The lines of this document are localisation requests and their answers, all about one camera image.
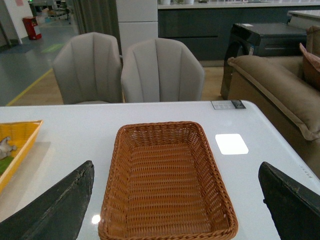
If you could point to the red bin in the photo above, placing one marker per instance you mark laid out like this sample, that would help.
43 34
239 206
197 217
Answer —
32 27

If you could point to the brown sofa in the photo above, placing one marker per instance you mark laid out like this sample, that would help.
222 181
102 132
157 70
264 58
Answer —
276 85

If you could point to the left grey upholstered chair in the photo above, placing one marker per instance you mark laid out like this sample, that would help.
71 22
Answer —
88 70

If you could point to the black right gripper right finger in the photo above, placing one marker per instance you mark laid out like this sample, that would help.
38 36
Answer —
294 208

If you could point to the dark kitchen counter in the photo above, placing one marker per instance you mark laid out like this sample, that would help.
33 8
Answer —
205 27

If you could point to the brown wicker basket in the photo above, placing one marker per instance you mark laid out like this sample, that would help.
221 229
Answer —
164 184

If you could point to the black side cabinet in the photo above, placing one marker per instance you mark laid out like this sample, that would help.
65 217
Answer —
263 40

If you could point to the panda toy figure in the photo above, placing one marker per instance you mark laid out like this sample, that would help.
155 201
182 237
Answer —
6 148

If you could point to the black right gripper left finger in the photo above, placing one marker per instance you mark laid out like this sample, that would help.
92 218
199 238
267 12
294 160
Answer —
58 213

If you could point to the table label sticker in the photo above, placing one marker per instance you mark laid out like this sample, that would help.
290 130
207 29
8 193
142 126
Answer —
228 104

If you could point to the grey upholstered chair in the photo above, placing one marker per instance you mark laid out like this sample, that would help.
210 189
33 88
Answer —
88 70
161 70

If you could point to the yellow woven basket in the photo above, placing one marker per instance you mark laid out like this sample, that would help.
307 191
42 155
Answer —
16 140

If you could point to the right grey upholstered chair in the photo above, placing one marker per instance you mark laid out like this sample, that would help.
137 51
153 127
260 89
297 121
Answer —
161 70

